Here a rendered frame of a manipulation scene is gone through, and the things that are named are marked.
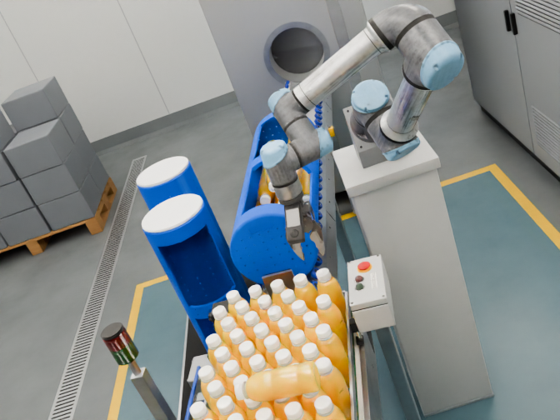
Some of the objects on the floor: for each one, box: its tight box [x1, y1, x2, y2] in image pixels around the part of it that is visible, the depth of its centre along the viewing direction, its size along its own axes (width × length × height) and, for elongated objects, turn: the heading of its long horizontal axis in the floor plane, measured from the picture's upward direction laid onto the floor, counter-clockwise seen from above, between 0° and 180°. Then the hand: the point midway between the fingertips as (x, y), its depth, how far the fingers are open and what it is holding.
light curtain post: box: [325, 0, 363, 91], centre depth 330 cm, size 6×6×170 cm
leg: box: [336, 206, 356, 267], centre depth 323 cm, size 6×6×63 cm
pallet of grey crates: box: [0, 76, 118, 256], centre depth 546 cm, size 120×80×119 cm
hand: (312, 255), depth 181 cm, fingers open, 5 cm apart
